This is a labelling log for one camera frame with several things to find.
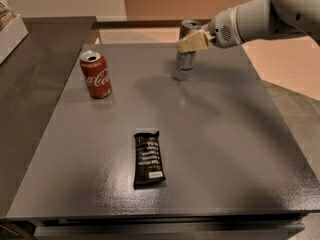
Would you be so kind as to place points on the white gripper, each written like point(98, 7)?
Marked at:
point(222, 30)

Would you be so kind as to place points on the silver blue redbull can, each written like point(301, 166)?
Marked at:
point(185, 61)

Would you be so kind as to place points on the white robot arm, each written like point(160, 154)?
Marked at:
point(256, 19)

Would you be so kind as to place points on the red coke can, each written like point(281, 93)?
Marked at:
point(95, 71)

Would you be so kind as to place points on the black snack bar wrapper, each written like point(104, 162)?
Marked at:
point(148, 162)

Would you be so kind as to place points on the white box on counter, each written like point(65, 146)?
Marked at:
point(11, 36)

